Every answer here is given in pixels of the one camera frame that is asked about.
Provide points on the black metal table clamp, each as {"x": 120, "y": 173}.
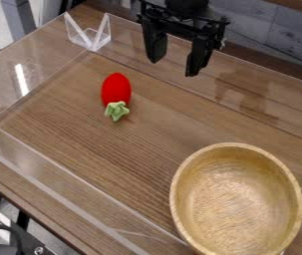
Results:
{"x": 33, "y": 246}

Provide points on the wooden bowl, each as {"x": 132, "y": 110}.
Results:
{"x": 236, "y": 201}

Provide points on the red plush strawberry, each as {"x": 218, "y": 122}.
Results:
{"x": 117, "y": 92}

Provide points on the clear acrylic tray walls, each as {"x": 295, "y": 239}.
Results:
{"x": 93, "y": 177}

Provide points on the clear acrylic corner bracket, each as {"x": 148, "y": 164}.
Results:
{"x": 90, "y": 38}

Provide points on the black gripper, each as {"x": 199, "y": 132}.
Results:
{"x": 189, "y": 20}

